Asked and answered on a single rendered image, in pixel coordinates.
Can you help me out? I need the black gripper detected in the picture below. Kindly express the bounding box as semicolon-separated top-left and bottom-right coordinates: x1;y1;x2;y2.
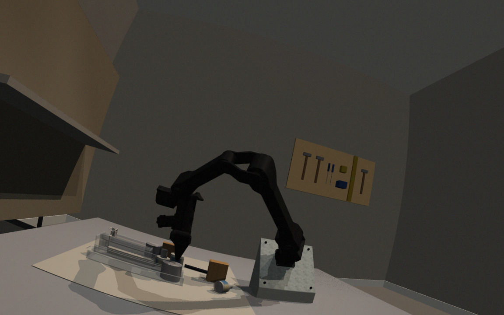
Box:
169;210;194;261

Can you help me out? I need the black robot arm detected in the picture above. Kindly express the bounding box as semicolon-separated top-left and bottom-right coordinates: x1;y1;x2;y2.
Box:
155;150;305;268

